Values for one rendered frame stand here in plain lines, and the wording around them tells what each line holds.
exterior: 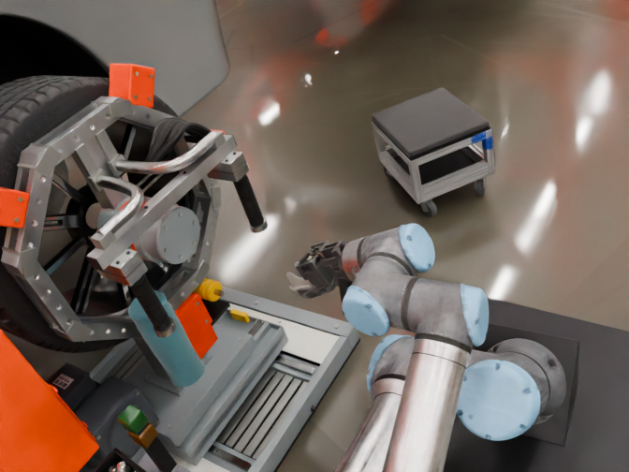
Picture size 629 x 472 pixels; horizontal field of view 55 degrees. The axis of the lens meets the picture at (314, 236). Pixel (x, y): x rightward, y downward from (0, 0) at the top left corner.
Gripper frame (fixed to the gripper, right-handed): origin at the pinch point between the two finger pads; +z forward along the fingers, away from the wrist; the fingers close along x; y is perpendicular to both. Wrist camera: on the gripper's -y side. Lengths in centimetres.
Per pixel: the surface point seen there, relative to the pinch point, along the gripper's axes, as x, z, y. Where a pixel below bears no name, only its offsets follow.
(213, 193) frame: -19.5, 27.6, 22.5
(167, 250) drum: 10.7, 13.1, 23.8
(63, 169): -18, 77, 50
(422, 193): -108, 38, -39
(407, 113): -134, 41, -14
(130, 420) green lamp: 39.4, 18.0, 4.2
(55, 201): -11, 81, 44
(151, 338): 21.1, 25.9, 9.7
